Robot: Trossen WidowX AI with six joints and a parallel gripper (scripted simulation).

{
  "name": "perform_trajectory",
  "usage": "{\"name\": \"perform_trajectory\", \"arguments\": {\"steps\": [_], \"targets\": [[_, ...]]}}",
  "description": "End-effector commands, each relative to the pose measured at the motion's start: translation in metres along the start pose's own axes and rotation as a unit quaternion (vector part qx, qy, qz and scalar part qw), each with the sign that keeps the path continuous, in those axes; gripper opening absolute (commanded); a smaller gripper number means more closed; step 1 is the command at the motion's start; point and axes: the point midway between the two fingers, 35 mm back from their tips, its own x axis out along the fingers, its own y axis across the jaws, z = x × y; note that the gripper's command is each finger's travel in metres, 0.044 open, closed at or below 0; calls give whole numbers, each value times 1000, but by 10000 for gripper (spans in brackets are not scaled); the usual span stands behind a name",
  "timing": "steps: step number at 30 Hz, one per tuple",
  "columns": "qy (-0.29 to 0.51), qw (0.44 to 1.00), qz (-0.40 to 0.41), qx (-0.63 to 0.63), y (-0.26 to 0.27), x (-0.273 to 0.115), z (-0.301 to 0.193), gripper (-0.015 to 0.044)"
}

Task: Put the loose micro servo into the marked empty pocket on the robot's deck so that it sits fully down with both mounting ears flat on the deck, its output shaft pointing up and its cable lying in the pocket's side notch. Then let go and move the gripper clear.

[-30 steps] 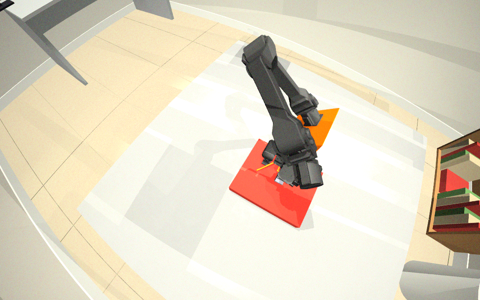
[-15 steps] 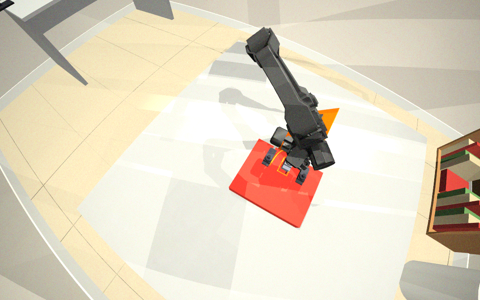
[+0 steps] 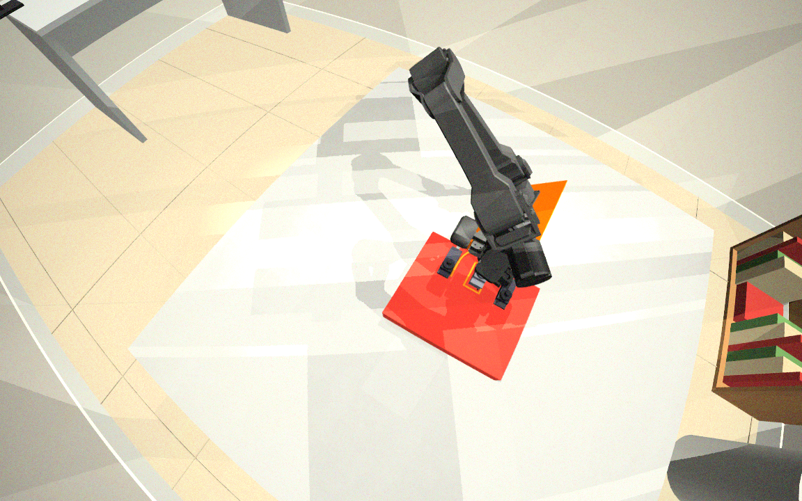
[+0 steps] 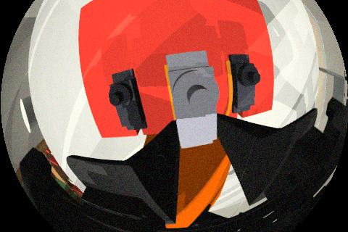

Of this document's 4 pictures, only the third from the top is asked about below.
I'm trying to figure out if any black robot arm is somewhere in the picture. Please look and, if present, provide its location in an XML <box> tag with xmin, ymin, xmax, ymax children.
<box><xmin>408</xmin><ymin>47</ymin><xmax>552</xmax><ymax>288</ymax></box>

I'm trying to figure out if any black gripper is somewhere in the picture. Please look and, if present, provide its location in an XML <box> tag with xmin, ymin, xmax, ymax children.
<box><xmin>450</xmin><ymin>216</ymin><xmax>489</xmax><ymax>262</ymax></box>

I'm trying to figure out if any red flat panel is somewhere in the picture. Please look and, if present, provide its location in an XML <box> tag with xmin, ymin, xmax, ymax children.
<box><xmin>382</xmin><ymin>231</ymin><xmax>540</xmax><ymax>381</ymax></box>

